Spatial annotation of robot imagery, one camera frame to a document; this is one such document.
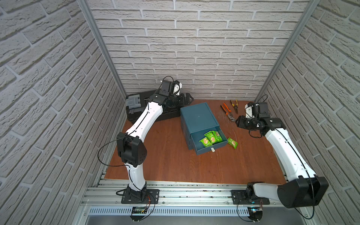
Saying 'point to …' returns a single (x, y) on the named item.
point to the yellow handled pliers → (236, 106)
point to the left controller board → (138, 210)
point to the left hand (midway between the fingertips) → (191, 98)
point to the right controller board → (255, 213)
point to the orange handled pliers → (228, 112)
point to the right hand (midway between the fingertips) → (240, 122)
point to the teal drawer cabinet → (201, 110)
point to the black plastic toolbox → (136, 103)
